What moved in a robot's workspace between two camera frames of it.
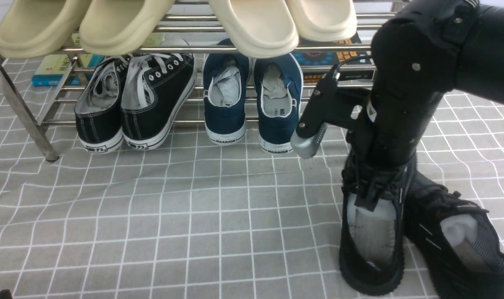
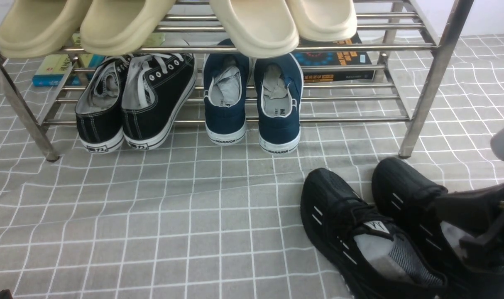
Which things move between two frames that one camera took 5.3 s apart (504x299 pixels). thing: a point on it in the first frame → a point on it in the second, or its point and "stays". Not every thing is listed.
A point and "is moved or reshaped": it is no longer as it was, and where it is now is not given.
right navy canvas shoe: (279, 83) stays
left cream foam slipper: (260, 29) stays
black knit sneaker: (372, 244) is moved or reshaped
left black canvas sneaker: (99, 115) stays
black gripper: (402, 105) → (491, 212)
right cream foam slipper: (321, 20) stays
